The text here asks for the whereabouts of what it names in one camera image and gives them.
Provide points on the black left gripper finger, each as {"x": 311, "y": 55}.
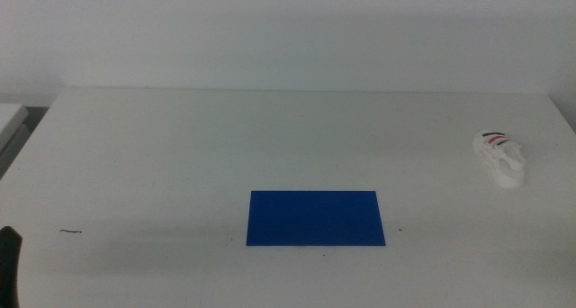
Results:
{"x": 8, "y": 267}

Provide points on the blue rectangular mat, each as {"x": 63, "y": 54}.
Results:
{"x": 315, "y": 218}

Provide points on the small black thread scrap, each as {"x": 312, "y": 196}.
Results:
{"x": 70, "y": 231}

